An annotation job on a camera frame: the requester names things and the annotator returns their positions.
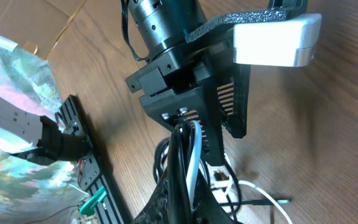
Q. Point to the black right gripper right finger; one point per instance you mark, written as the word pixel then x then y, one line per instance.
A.
pixel 206 208

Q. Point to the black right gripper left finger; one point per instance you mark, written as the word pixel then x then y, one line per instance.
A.
pixel 156 209

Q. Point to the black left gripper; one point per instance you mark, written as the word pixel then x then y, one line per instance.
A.
pixel 198 77

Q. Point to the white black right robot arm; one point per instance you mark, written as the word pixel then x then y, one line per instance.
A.
pixel 182 195

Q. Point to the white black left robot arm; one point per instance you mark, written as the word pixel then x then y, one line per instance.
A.
pixel 170 22

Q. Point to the green clamp lever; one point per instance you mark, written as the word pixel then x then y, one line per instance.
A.
pixel 88 207

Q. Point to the shiny plastic sheet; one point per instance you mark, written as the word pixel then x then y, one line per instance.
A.
pixel 30 193

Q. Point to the cardboard box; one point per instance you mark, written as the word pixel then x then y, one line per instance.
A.
pixel 37 25

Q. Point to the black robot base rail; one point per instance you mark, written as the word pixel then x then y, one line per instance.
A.
pixel 93 169

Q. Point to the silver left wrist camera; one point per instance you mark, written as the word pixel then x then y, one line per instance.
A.
pixel 284 44

